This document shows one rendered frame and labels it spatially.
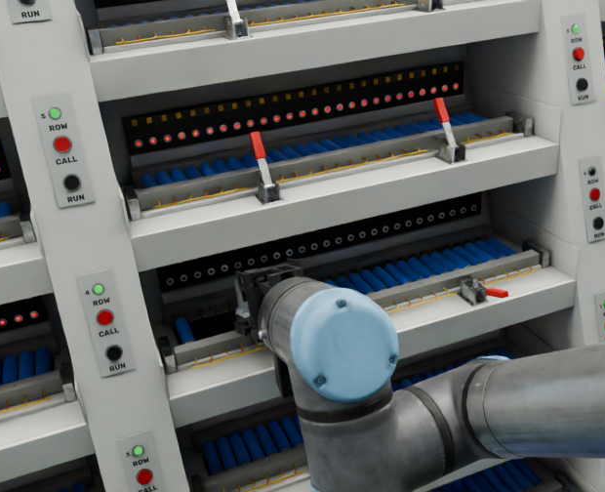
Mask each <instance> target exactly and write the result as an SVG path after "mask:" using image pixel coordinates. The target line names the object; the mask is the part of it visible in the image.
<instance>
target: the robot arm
mask: <svg viewBox="0 0 605 492"><path fill-rule="evenodd" d="M287 262H288V263H287V264H286V265H283V266H275V267H271V268H267V269H260V268H257V267H254V268H253V269H249V270H245V271H244V273H243V272H240V271H238V270H237V271H235V272H236V277H237V279H236V280H235V291H236V298H237V304H238V308H237V310H236V312H235V317H236V322H234V326H235V331H236V333H237V334H241V335H244V336H245V337H246V336H249V335H252V338H255V339H259V340H263V341H264V343H265V344H266V346H267V347H268V348H270V349H271V350H272V353H273V362H274V370H275V378H276V384H277V386H278V388H279V390H280V392H281V395H282V396H283V397H284V398H287V397H290V396H293V397H294V398H295V401H296V406H297V410H298V416H299V420H300V425H301V430H302V438H303V443H304V448H305V452H306V457H307V461H308V466H309V470H310V475H311V480H310V485H311V488H312V489H313V491H314V492H413V491H414V490H416V489H418V488H421V487H423V486H425V485H428V484H429V483H431V482H433V481H435V480H437V479H439V478H440V477H443V476H445V475H447V474H449V473H451V472H455V471H457V470H459V469H461V468H463V467H466V466H468V465H470V464H472V463H474V462H477V461H479V460H482V459H522V458H524V457H548V458H590V459H605V343H600V344H594V345H589V346H584V347H579V348H569V349H564V350H560V351H554V352H549V353H544V354H538V355H533V356H528V357H523V358H517V359H512V360H511V359H508V358H506V357H503V356H496V355H493V356H485V357H479V358H475V359H472V360H470V361H469V362H467V363H466V364H464V365H463V366H461V367H458V368H455V369H453V370H450V371H448V372H445V373H442V374H440V375H437V376H435V377H432V378H429V379H427V380H424V381H422V382H419V383H417V384H414V385H411V386H409V387H406V388H405V389H401V390H397V391H395V392H392V388H391V382H390V377H391V376H392V374H393V372H394V369H395V367H396V363H397V359H398V352H399V345H398V338H397V333H396V330H395V328H394V325H393V323H392V321H391V319H390V318H389V316H388V315H387V313H386V312H385V311H384V310H383V309H382V308H381V307H380V306H379V305H377V304H376V303H375V302H373V301H372V300H371V299H369V298H368V297H366V296H365V295H363V294H361V293H359V292H357V291H354V290H351V289H347V288H340V287H335V286H332V285H329V284H327V283H324V282H321V281H317V280H314V279H311V278H308V277H304V276H303V267H302V262H301V261H298V260H293V259H287ZM241 276H242V278H243V281H241Z"/></svg>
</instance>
